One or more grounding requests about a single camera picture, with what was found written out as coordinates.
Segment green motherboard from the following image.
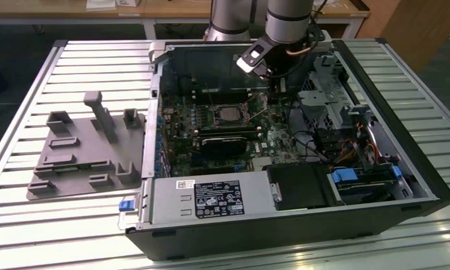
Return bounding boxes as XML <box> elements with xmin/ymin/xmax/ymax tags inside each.
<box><xmin>159</xmin><ymin>84</ymin><xmax>305</xmax><ymax>179</ymax></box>

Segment silver square CPU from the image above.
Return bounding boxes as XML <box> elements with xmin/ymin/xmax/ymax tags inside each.
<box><xmin>219</xmin><ymin>107</ymin><xmax>245</xmax><ymax>122</ymax></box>

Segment black graphics card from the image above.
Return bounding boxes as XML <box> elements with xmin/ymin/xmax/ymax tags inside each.
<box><xmin>199</xmin><ymin>136</ymin><xmax>251</xmax><ymax>159</ymax></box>

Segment metal drive cage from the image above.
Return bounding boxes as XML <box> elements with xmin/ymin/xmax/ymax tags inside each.
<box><xmin>295</xmin><ymin>55</ymin><xmax>375</xmax><ymax>131</ymax></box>

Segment wooden desk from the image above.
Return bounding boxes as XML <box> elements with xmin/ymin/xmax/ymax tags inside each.
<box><xmin>0</xmin><ymin>0</ymin><xmax>371</xmax><ymax>40</ymax></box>

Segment black drive bay cover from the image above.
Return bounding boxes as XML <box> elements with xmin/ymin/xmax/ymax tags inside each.
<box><xmin>265</xmin><ymin>164</ymin><xmax>333</xmax><ymax>211</ymax></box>

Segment small silver heatsink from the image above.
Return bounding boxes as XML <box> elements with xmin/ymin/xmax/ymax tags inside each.
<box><xmin>252</xmin><ymin>157</ymin><xmax>273</xmax><ymax>171</ymax></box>

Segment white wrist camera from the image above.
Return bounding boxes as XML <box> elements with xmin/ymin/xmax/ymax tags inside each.
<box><xmin>235</xmin><ymin>43</ymin><xmax>268</xmax><ymax>73</ymax></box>

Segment metal CPU socket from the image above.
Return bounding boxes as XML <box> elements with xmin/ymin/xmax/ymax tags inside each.
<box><xmin>209</xmin><ymin>103</ymin><xmax>255</xmax><ymax>128</ymax></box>

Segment orange yellow wire bundle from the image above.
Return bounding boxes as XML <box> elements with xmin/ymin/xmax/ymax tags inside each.
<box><xmin>336</xmin><ymin>139</ymin><xmax>383</xmax><ymax>165</ymax></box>

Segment grey power supply unit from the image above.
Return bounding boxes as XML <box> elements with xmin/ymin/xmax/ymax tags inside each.
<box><xmin>150</xmin><ymin>173</ymin><xmax>283</xmax><ymax>226</ymax></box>

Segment wooden cabinet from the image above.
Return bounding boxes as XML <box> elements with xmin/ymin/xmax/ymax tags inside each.
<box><xmin>356</xmin><ymin>0</ymin><xmax>450</xmax><ymax>74</ymax></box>

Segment black open PC case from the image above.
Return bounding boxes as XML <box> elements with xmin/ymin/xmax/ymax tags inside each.
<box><xmin>126</xmin><ymin>38</ymin><xmax>450</xmax><ymax>261</ymax></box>

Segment blue disk carrier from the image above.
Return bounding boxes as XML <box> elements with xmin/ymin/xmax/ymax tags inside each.
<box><xmin>331</xmin><ymin>168</ymin><xmax>360</xmax><ymax>186</ymax></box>

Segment grey plastic parts rack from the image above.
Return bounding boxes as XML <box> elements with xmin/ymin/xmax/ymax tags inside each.
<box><xmin>26</xmin><ymin>91</ymin><xmax>148</xmax><ymax>201</ymax></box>

